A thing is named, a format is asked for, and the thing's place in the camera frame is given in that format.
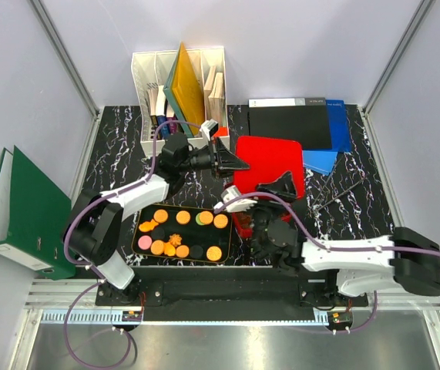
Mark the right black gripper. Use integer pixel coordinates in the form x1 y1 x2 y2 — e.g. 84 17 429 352
240 170 299 257

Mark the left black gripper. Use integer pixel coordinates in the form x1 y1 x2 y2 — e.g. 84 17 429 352
178 137 250 179

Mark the red tin lid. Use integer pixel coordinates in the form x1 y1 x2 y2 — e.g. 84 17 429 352
233 136 305 199

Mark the red tin box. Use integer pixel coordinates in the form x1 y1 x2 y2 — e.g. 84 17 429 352
231 200 292 239

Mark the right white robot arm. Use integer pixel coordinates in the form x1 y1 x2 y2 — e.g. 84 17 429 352
251 182 440 306

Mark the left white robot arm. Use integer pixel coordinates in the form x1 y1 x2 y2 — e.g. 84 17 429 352
62 133 250 305

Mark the orange small box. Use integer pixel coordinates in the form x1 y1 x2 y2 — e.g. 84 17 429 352
213 126 229 137

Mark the light blue folder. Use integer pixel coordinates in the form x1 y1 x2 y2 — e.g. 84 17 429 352
303 150 338 176

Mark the far right round biscuit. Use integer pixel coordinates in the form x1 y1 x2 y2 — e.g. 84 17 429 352
213 214 229 229

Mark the black folder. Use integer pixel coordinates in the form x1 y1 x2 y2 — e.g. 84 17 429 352
248 97 332 150

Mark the round biscuit behind green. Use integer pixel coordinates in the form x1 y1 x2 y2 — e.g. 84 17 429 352
176 210 191 225

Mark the white file organizer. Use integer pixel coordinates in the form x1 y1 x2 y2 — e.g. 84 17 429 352
131 45 230 157

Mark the black cookie tray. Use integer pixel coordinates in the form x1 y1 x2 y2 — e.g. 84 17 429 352
131 203 233 264

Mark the yellow teal book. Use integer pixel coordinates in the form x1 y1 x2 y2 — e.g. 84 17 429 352
163 42 205 138

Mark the large round biscuit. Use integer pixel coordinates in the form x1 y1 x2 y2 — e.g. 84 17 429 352
153 209 169 224

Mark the swirl meringue cookie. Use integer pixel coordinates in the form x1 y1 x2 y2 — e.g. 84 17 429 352
169 234 182 247

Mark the corner round biscuit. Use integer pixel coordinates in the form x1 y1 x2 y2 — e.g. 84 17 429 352
206 246 222 262

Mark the black sandwich cookie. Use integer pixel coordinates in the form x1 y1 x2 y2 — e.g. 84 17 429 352
190 245 203 260
150 227 166 241

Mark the plain round orange cookie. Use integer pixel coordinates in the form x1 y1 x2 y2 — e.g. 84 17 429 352
176 245 190 258

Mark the fish shaped cookie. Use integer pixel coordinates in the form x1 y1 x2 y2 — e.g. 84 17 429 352
138 220 159 233

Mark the small fish cookie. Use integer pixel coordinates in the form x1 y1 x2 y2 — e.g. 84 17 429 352
164 243 176 257

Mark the lower round biscuit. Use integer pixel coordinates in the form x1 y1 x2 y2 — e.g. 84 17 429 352
150 240 165 255

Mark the pink sandwich cookie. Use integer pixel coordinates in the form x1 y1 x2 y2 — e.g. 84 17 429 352
138 235 153 251

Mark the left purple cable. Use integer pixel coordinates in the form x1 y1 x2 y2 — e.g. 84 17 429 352
62 119 209 369

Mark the purple cable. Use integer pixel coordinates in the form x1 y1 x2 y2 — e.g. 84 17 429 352
213 191 440 335
62 119 209 369

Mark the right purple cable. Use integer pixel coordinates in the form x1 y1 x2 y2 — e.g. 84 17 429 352
213 191 440 335

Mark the green ring binder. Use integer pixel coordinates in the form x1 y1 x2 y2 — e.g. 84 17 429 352
0 147 76 281

